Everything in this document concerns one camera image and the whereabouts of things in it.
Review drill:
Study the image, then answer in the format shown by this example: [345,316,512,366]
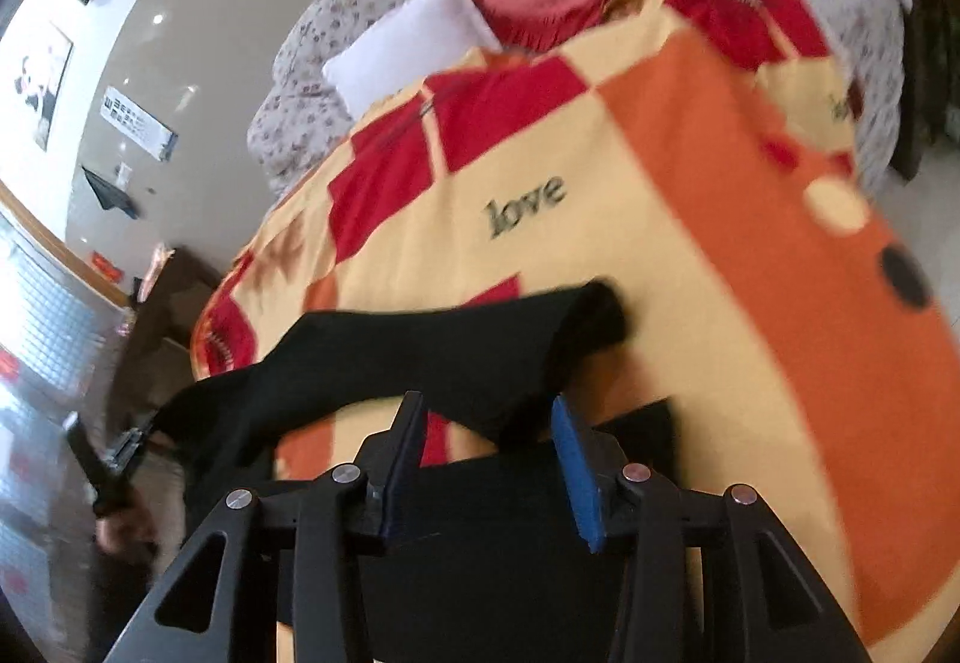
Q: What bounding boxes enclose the bright window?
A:
[0,190,136,626]

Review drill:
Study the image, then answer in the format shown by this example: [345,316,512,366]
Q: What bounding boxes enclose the black pants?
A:
[150,282,680,663]

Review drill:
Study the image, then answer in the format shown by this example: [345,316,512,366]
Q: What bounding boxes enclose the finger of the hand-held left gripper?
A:
[112,429,155,476]

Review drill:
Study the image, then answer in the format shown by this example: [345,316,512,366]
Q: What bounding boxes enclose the wall poster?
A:
[15,22,76,150]

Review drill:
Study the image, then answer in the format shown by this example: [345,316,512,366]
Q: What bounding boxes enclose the grey floral quilt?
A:
[247,0,912,199]

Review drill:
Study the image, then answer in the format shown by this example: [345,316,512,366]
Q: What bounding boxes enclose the person's left hand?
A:
[97,502,158,555]

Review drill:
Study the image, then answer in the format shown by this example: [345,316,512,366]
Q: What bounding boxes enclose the dark hanging cloth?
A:
[82,166,140,218]

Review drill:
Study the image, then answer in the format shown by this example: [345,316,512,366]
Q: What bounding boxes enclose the white wall calendar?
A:
[101,85,181,158]

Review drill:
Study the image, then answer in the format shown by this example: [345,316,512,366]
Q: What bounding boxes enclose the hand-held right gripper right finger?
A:
[551,397,875,663]

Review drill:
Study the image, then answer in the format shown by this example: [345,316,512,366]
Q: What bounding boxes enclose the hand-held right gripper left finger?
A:
[124,391,427,663]

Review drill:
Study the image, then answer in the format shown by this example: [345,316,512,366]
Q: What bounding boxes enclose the dark wooden desk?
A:
[105,247,226,439]

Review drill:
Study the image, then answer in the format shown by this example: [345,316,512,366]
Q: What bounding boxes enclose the orange yellow red checkered blanket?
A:
[187,0,957,663]

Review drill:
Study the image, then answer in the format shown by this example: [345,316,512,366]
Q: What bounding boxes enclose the white pillow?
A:
[322,0,503,116]

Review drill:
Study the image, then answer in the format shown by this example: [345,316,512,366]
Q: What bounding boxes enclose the dark wooden furniture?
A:
[896,0,960,180]

